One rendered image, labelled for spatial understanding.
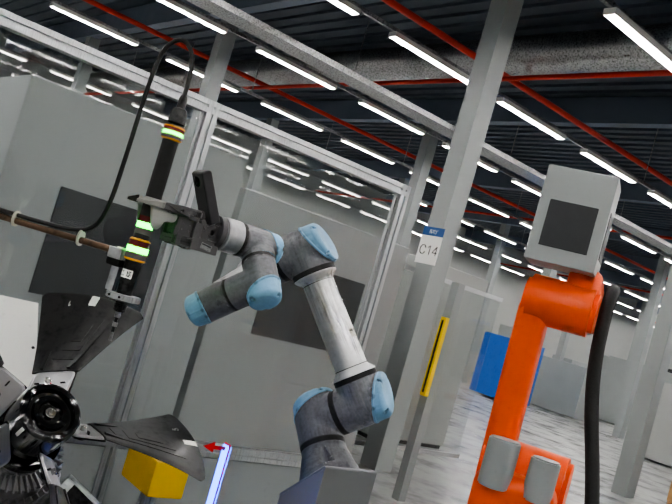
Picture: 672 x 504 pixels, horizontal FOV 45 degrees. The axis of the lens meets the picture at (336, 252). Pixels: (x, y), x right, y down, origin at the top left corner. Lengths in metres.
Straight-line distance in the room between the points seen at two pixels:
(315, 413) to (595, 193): 3.48
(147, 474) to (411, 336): 6.31
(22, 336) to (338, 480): 0.82
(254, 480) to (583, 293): 2.98
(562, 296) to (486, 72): 3.89
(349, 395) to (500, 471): 3.12
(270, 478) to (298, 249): 1.09
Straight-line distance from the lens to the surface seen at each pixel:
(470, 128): 8.48
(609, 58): 10.94
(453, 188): 8.35
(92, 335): 1.79
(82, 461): 2.55
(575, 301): 5.25
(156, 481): 2.09
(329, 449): 2.03
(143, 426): 1.82
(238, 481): 2.84
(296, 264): 2.07
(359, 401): 2.03
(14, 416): 1.62
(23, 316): 2.05
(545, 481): 5.09
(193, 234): 1.69
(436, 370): 7.27
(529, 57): 11.65
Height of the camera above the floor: 1.58
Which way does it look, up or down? 3 degrees up
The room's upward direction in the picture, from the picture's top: 16 degrees clockwise
